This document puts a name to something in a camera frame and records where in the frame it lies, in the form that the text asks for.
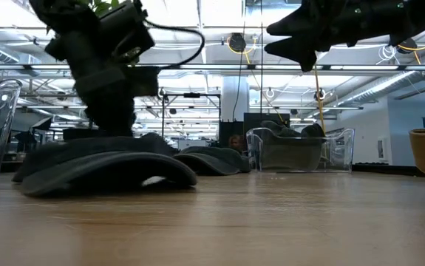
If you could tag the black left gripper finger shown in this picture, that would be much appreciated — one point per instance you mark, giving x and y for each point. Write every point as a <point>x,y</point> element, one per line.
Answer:
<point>122,116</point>
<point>97,116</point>

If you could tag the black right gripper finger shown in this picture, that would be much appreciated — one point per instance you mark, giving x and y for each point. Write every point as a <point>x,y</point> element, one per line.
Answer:
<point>304,48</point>
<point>301,24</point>

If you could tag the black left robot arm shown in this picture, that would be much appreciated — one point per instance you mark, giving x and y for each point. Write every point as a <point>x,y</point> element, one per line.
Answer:
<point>60,14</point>

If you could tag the black flat panel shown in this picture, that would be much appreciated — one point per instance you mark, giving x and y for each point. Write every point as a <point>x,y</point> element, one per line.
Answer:
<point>260,118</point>

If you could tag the long ceiling light bar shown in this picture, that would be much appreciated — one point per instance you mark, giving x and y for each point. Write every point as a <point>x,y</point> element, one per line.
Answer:
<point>216,67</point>

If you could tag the black cabinet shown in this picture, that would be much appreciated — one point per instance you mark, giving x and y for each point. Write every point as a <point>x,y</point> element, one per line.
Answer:
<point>231,129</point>

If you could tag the person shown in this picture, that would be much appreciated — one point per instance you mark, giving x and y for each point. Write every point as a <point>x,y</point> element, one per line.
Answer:
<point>237,143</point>

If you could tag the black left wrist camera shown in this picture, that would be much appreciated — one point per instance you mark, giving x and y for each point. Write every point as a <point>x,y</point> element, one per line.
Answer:
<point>125,31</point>

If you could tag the silver ventilation duct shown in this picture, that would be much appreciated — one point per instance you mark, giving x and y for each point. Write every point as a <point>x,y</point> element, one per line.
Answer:
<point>378,88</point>

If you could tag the black metal frame stand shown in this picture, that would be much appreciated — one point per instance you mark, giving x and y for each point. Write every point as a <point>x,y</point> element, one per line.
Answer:
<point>191,95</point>

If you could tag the white wall plate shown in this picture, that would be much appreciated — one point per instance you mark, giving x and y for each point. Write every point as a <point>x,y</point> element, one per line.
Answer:
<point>380,147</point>

